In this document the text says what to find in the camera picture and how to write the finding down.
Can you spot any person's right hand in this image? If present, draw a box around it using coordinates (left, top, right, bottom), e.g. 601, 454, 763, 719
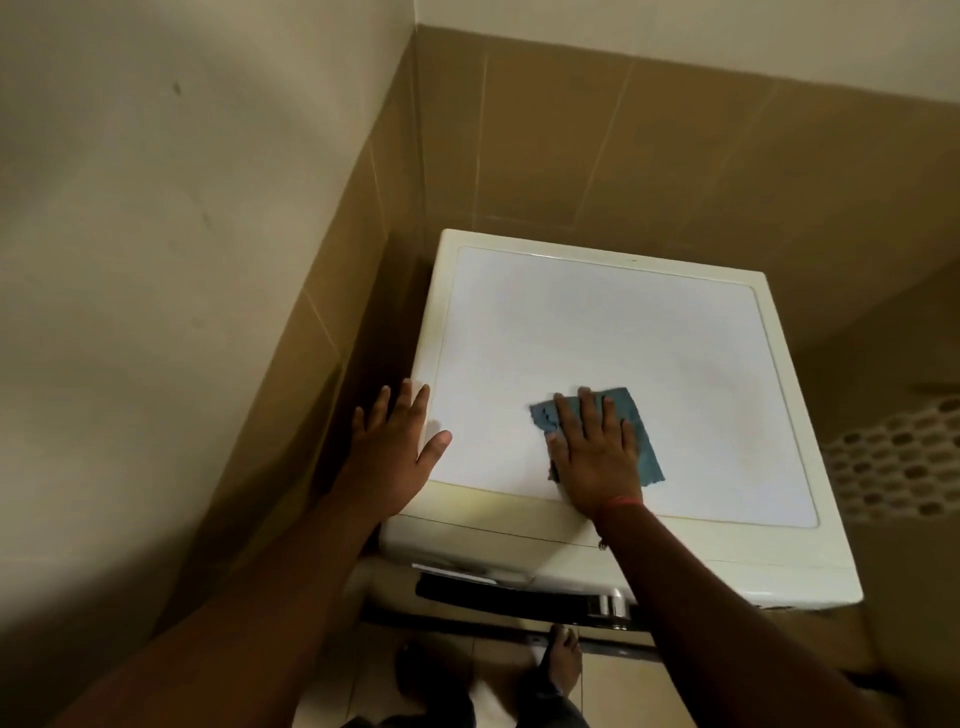
545, 387, 645, 522

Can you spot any person's left hand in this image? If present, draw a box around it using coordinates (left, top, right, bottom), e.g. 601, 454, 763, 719
334, 379, 453, 523

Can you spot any blue cleaning cloth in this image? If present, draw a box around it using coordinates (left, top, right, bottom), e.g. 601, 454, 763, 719
529, 387, 666, 489

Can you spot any person's left forearm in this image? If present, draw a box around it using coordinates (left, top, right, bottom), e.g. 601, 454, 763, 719
52, 487, 395, 728

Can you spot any person's right forearm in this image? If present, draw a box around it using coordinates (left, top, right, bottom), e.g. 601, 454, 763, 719
592, 501, 894, 728

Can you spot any white washing machine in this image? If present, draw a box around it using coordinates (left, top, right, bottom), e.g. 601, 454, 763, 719
378, 228, 864, 633

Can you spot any red thread wristband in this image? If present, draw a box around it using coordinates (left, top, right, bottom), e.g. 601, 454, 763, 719
591, 495, 646, 552

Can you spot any person's bare foot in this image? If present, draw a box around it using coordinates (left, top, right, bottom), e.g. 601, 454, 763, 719
541, 624, 584, 699

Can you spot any person's dark trouser leg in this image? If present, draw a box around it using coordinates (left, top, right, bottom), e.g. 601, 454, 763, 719
345, 671, 590, 728

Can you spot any white perforated laundry basket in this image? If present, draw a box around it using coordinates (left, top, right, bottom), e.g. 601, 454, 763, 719
821, 395, 960, 523

